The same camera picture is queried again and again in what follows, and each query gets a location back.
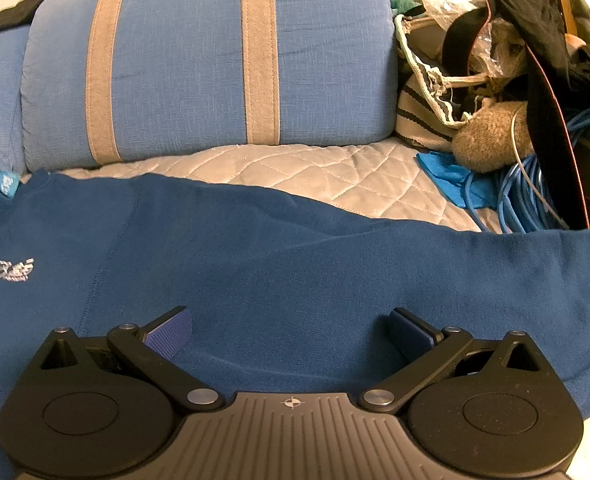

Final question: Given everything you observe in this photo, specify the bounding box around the tan plush toy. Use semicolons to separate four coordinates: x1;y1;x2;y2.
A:
450;100;536;173

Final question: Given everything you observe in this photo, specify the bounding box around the cyan cloth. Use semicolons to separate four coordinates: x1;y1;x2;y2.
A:
415;150;493;211

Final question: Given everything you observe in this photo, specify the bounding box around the black cloth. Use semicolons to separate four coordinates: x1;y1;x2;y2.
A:
490;0;576;86

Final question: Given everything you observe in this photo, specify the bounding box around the striped canvas tote bag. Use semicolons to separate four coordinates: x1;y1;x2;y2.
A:
392;12;491;153

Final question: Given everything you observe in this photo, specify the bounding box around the dark blue sweatshirt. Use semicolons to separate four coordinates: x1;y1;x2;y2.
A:
0;167;590;480

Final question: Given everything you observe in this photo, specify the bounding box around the teal cloth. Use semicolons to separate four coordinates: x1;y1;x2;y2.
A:
387;0;426;16

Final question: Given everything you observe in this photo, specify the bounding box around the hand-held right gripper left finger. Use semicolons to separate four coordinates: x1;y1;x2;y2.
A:
29;306;226;414

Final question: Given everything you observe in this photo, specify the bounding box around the black webbing strap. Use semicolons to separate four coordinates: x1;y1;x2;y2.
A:
445;7;496;56

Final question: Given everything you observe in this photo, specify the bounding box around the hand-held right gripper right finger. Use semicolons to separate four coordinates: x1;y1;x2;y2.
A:
359;307;557;414

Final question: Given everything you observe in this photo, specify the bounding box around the coiled blue cable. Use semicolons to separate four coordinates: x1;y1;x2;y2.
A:
468;110;590;233

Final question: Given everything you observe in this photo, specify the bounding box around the white quilted bed cover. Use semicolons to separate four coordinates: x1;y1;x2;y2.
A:
55;140;590;480

